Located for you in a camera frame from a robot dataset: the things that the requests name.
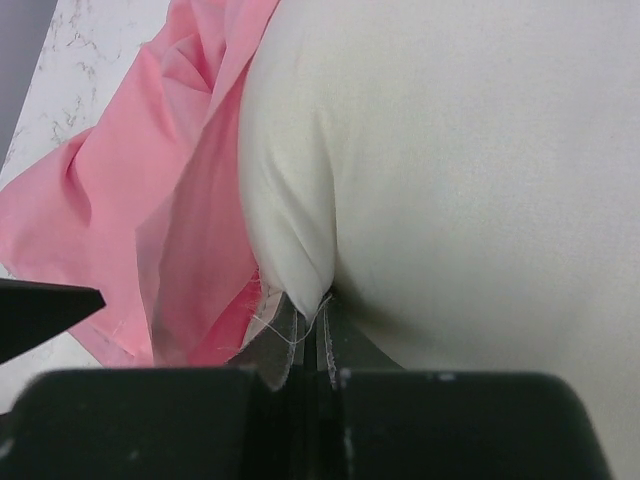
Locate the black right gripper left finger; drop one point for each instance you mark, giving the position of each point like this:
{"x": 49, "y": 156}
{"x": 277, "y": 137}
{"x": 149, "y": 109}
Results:
{"x": 272, "y": 352}

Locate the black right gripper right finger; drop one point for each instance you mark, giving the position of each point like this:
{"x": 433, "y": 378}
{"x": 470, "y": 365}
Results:
{"x": 340, "y": 344}

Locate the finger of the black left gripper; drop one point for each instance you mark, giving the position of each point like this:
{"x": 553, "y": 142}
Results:
{"x": 33, "y": 313}

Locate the white pillow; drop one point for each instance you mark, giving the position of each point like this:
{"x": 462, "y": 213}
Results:
{"x": 466, "y": 170}

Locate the pink satin pillowcase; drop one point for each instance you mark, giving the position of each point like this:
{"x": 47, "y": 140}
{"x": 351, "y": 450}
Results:
{"x": 145, "y": 206}

